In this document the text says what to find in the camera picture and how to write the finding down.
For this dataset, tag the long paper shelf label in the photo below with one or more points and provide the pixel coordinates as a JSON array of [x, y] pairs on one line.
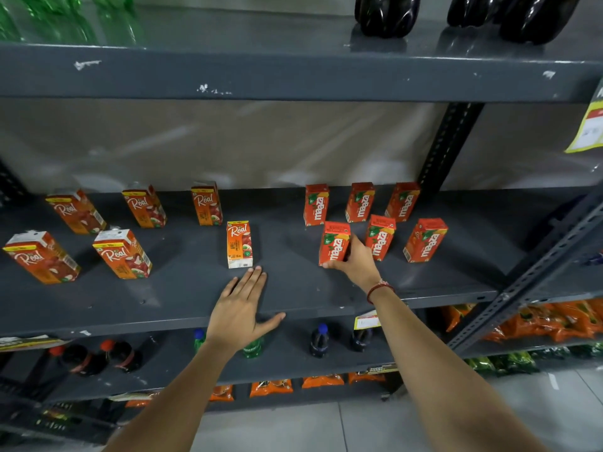
[[28, 342]]

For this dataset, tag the large dark cola bottle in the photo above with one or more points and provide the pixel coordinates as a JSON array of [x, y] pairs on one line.
[[471, 9], [387, 14], [537, 18]]

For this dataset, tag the green plastic bottle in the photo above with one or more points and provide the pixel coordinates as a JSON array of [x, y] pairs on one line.
[[7, 23], [117, 18], [56, 18]]

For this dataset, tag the grey side rack shelf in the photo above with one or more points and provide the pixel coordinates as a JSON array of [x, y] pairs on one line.
[[518, 347]]

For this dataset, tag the blue cap dark bottle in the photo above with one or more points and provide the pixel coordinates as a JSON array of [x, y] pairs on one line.
[[319, 341]]

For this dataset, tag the row of orange chip bags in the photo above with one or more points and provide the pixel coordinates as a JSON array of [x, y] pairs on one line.
[[546, 320]]

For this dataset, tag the group of orange apple cartons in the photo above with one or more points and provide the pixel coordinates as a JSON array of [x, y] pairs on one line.
[[122, 254]]

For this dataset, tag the person's right forearm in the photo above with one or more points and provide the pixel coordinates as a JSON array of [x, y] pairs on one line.
[[438, 371]]

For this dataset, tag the yellow hanging price tag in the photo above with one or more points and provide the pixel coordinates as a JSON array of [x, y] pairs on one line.
[[589, 127]]

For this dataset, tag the grey perforated angle post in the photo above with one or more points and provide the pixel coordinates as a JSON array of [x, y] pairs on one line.
[[541, 272]]

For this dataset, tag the small green soda bottle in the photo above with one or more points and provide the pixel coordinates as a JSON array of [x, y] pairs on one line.
[[253, 348]]

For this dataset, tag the black perforated shelf upright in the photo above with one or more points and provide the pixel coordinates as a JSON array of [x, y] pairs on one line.
[[447, 145]]

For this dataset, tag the blue cap green bottle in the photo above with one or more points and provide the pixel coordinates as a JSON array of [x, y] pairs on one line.
[[199, 338]]

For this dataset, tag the person's left little finger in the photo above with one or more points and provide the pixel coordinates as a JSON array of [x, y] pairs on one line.
[[228, 289]]

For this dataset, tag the person's right thumb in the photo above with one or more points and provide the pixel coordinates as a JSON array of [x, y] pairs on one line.
[[335, 265]]

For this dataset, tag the grey metal shelf board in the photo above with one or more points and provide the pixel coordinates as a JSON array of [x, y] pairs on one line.
[[282, 369], [292, 289], [282, 72], [292, 403]]

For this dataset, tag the small dark soda bottle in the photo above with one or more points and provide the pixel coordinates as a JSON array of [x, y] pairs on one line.
[[361, 339]]

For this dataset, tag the person's left thumb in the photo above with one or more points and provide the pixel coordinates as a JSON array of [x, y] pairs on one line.
[[272, 321]]

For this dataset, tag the red cap cola bottle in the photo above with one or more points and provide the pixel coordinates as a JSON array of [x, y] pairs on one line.
[[77, 361], [121, 355]]

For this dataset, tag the row of green chip bags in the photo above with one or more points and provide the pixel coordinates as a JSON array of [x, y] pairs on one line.
[[509, 362]]

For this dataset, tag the orange snack packet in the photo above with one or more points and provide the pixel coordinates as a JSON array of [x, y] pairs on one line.
[[365, 377], [323, 381], [140, 401], [222, 394], [271, 388]]

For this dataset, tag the person's left middle finger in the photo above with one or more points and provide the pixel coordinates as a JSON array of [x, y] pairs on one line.
[[251, 281]]

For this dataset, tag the small yellow shelf label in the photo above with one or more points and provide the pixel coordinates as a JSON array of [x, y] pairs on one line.
[[367, 321]]

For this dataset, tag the group of red mango cartons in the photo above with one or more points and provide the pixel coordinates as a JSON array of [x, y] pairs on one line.
[[379, 237]]

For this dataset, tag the dark printed shelf label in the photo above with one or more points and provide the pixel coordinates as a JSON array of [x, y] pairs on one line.
[[382, 369]]

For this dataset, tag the person's left hand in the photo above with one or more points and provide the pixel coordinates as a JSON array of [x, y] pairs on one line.
[[235, 320]]

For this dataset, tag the person's left forearm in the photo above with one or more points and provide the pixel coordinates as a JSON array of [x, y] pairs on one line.
[[179, 400]]

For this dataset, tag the person's right hand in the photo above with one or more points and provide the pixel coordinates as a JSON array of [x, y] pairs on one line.
[[360, 265]]

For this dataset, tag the translucent plastic backing sheet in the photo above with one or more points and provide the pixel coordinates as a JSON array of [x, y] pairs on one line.
[[212, 145]]

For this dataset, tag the red mango juice carton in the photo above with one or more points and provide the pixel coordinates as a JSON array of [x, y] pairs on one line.
[[333, 242]]

